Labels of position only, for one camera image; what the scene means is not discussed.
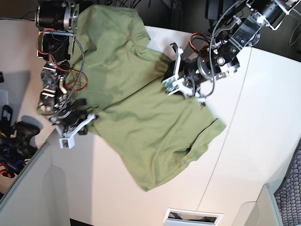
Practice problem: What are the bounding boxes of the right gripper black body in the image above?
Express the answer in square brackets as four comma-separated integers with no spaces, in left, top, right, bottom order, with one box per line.
[56,108,88,129]

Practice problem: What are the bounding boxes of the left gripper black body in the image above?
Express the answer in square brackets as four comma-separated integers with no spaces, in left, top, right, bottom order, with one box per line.
[181,56,213,82]

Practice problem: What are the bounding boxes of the green t-shirt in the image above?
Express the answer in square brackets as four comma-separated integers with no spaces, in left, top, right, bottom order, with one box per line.
[72,5,225,191]

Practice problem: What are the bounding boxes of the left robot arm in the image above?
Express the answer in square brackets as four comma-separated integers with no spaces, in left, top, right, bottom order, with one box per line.
[162,0,300,86]

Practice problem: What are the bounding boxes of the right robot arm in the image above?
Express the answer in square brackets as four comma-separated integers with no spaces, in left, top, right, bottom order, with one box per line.
[35,0,86,137]

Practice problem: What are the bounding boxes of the black game controller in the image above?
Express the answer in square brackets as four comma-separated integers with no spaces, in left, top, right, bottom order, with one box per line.
[11,121,40,159]

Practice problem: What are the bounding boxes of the black remote control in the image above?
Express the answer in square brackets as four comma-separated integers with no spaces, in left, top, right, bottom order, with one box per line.
[1,105,13,128]

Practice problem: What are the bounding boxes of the black power adapter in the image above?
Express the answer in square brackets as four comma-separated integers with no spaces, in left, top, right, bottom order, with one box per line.
[205,0,223,21]

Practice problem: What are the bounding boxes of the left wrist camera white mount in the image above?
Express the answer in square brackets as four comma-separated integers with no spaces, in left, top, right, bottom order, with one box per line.
[162,42,206,105]

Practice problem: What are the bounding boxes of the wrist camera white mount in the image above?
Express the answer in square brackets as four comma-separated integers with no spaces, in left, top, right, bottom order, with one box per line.
[162,42,206,105]
[50,113,98,149]

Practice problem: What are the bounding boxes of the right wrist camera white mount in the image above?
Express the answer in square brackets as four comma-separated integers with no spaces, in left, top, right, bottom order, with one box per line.
[50,113,98,149]

